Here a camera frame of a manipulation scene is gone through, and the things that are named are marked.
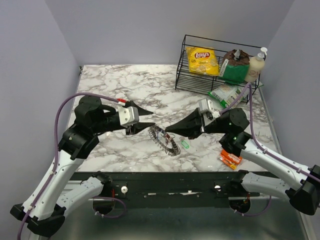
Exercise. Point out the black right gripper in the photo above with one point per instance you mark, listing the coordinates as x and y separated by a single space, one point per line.
191 126

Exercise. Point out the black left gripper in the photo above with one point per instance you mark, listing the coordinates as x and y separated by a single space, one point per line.
137 127

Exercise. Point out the green key tag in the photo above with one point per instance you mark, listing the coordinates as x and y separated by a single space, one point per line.
184 142

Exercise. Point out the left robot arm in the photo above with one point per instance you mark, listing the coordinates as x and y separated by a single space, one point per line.
45 211

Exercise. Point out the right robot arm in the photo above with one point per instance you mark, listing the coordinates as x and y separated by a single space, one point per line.
299 184

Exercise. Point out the green white snack bag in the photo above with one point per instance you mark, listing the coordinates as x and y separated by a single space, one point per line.
226 94

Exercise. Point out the orange razor blade box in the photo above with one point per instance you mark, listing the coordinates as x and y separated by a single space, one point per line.
231 160

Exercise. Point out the yellow Lays chips bag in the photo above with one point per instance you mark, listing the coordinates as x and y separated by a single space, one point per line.
202 61

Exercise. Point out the green brown coffee bag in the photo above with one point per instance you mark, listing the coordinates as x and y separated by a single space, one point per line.
235 66

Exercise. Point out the cream lotion pump bottle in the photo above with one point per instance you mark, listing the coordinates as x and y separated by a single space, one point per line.
256 65

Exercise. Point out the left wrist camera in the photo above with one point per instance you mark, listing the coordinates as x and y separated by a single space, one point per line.
128 116

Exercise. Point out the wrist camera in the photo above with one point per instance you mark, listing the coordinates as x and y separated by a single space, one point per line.
128 116
206 108

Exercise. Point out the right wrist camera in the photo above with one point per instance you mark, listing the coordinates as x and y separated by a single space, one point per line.
206 108

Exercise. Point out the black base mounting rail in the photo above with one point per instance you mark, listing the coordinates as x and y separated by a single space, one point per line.
173 189

